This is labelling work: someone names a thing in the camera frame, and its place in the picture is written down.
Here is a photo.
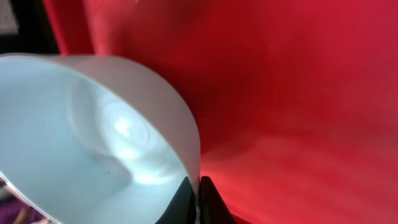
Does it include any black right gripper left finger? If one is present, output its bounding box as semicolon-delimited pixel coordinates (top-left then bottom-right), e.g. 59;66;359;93
155;177;197;224

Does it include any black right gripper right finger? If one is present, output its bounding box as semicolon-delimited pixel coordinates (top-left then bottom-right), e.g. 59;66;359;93
199;176;237;224

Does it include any light blue bowl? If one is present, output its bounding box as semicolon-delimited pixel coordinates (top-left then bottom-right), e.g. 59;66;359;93
1;54;200;223

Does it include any red plastic tray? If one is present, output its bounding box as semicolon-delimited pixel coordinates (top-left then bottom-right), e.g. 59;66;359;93
44;0;397;223

